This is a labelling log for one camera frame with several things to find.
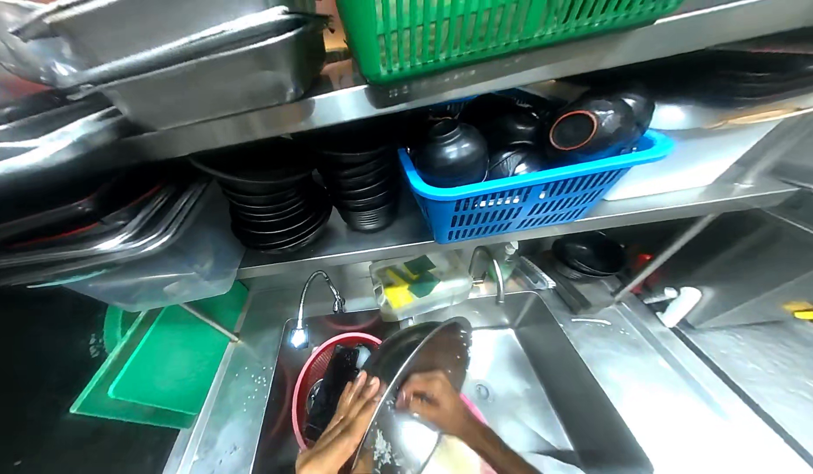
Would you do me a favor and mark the person's right hand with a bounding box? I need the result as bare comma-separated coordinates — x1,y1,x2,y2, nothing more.
395,370,471,437

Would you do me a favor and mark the person's left hand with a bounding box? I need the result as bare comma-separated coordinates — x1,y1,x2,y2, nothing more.
296,370,383,474

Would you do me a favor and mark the large stainless steel bowl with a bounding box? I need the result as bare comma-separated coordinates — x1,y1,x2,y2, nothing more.
353,316,473,474

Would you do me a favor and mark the person's right forearm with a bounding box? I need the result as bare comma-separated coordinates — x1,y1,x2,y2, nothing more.
447,416,543,474

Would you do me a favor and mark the black rectangular container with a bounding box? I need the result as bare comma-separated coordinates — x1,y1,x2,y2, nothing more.
306,345,361,442

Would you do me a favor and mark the red plastic colander basket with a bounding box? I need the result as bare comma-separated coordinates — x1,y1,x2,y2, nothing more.
292,332,384,452

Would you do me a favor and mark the pink plastic basin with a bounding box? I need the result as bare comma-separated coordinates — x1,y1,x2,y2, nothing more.
459,393,497,474

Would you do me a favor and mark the yellow green sponge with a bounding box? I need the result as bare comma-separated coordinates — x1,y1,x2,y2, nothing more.
383,283,415,311
385,265,442,299

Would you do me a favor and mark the clear plastic sponge container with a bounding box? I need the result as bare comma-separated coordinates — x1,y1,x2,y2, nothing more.
369,249,475,322

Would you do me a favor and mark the flexible gooseneck faucet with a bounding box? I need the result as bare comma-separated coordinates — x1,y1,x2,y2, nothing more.
292,270,347,350

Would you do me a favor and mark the lower steel shelf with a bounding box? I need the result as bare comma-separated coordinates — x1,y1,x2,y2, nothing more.
237,172,800,280

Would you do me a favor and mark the steel shelf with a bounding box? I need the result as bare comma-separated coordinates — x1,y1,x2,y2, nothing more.
237,172,800,280
120,0,813,162

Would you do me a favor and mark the stainless steel double sink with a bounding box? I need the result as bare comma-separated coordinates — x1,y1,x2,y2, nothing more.
251,290,655,474

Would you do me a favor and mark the curved steel faucet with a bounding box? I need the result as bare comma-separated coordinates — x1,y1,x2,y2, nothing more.
469,245,506,305

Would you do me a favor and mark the clear green soap bottle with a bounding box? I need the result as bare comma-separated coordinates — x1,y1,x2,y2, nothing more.
497,241,521,282

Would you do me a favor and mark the white scrub brush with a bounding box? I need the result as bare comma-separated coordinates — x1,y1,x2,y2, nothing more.
514,255,558,291

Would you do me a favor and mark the green cutting board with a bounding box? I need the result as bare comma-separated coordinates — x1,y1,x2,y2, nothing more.
108,280,249,417

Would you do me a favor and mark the stack of wide black bowls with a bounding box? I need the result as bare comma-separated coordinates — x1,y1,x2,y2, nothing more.
189,137,334,255

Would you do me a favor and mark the stack of small black bowls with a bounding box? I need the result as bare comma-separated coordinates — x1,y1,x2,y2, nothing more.
314,135,401,234

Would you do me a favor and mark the clear plastic storage box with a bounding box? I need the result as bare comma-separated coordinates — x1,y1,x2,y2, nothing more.
63,178,247,313

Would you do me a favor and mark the blue plastic basket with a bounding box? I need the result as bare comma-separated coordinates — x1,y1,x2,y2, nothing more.
398,88,675,245

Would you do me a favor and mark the black bowl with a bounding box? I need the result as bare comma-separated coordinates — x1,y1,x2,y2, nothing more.
487,144,549,180
458,93,547,147

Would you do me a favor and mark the red object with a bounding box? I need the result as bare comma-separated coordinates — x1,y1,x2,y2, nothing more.
629,253,655,296

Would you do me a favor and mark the large green plastic board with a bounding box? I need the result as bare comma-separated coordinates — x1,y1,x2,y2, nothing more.
69,304,198,430

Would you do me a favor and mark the white plastic bottle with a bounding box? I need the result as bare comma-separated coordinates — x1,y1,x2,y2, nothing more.
657,286,703,329

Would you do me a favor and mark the upper steel shelf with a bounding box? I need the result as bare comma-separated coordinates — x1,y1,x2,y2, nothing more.
120,0,813,162

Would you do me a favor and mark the stack of steel pans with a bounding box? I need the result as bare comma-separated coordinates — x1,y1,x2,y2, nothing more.
10,0,335,133

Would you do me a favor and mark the green plastic basket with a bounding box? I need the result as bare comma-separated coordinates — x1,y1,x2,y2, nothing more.
335,0,685,85

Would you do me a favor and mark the stack of black plates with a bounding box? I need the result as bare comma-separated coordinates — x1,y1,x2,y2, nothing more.
574,28,813,129

